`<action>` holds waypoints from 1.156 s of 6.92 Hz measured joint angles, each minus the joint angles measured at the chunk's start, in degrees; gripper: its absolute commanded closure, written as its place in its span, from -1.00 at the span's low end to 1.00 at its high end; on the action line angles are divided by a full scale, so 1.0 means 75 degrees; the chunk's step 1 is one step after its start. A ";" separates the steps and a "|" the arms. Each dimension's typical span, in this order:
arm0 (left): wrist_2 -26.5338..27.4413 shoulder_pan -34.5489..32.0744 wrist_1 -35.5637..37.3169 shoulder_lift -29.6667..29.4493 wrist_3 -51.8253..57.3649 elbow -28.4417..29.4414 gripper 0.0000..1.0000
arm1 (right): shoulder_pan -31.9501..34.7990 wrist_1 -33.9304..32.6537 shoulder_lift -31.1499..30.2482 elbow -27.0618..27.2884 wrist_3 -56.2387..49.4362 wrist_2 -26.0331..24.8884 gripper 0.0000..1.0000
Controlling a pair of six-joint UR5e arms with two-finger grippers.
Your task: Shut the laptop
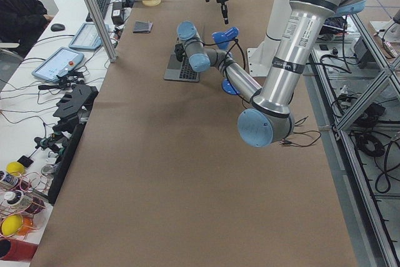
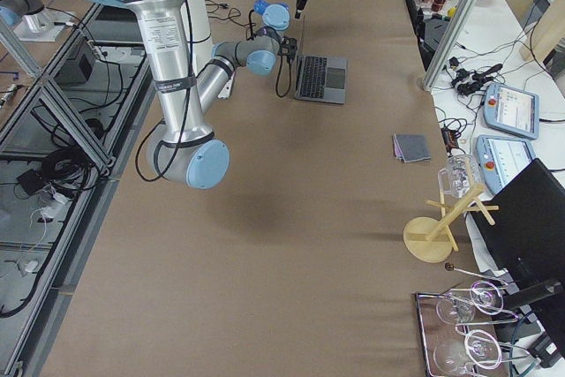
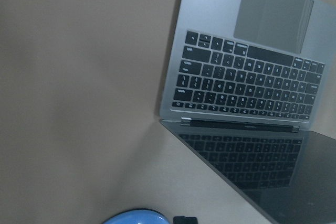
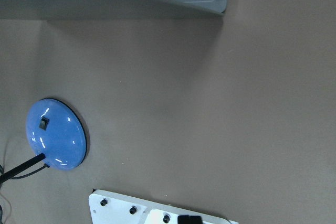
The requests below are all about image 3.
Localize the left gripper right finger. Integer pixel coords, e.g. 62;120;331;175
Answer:
185;217;198;224

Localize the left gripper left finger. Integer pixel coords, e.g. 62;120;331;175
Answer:
173;216;186;224

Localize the grey laptop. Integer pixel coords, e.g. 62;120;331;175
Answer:
160;0;335;223

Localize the blue desk lamp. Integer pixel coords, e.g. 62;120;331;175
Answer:
103;209;169;224

